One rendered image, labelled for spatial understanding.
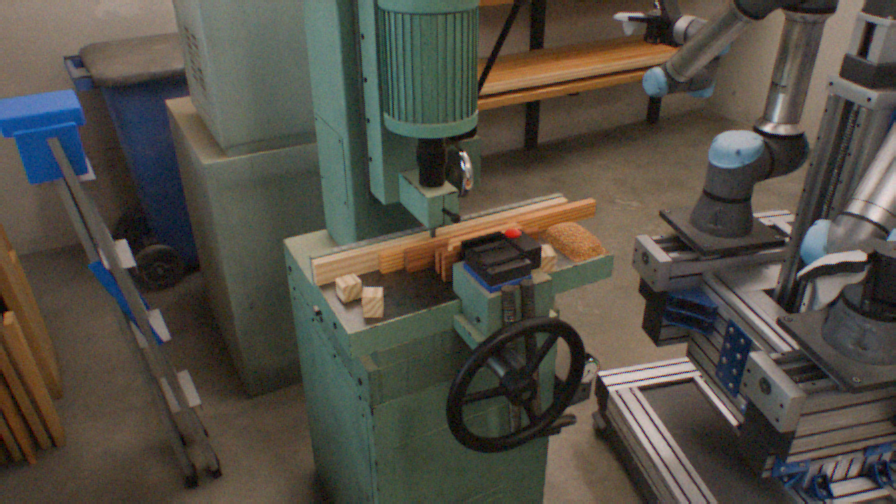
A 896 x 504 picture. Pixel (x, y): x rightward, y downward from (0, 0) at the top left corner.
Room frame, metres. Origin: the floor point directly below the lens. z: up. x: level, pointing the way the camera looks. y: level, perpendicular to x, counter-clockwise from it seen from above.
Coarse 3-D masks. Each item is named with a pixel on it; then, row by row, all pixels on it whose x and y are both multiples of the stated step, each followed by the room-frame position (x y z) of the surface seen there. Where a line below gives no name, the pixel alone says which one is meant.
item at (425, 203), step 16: (400, 176) 1.31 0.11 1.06; (416, 176) 1.30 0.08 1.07; (400, 192) 1.31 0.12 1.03; (416, 192) 1.24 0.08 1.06; (432, 192) 1.22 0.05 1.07; (448, 192) 1.22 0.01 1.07; (416, 208) 1.25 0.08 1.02; (432, 208) 1.21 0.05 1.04; (448, 208) 1.22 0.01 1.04; (432, 224) 1.20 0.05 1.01
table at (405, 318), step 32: (608, 256) 1.27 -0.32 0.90; (320, 288) 1.14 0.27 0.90; (384, 288) 1.14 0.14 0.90; (416, 288) 1.14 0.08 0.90; (448, 288) 1.14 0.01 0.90; (352, 320) 1.04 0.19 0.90; (384, 320) 1.04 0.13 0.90; (416, 320) 1.06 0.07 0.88; (448, 320) 1.09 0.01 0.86; (352, 352) 1.00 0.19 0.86
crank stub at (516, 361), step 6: (504, 348) 0.92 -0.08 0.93; (504, 354) 0.91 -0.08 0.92; (510, 354) 0.91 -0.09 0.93; (516, 354) 0.90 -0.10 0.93; (510, 360) 0.89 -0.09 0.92; (516, 360) 0.89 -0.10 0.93; (522, 360) 0.89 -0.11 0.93; (510, 366) 0.89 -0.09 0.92; (516, 366) 0.88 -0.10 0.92; (522, 366) 0.88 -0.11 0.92; (516, 372) 0.88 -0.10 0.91; (522, 372) 0.88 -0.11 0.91
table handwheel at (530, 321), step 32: (544, 320) 0.97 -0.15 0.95; (480, 352) 0.91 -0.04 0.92; (544, 352) 0.98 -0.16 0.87; (576, 352) 1.01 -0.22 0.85; (512, 384) 0.94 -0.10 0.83; (576, 384) 1.01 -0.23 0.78; (448, 416) 0.89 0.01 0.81; (544, 416) 0.99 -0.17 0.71; (480, 448) 0.91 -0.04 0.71; (512, 448) 0.94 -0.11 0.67
